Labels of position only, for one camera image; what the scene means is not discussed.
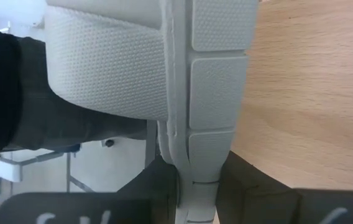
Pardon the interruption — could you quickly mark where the wooden shelf with black frame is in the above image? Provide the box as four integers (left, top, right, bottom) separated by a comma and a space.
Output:
231, 0, 353, 191

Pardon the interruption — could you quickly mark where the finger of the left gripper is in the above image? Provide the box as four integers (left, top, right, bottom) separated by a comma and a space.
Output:
0, 27, 149, 156

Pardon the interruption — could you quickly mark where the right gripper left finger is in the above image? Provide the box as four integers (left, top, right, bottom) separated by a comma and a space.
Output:
0, 157, 181, 224

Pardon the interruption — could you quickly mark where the grey slide sandal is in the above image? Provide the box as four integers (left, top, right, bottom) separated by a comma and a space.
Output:
44, 0, 260, 224

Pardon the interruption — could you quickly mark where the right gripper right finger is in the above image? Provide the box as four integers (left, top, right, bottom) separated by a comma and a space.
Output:
215, 151, 353, 224

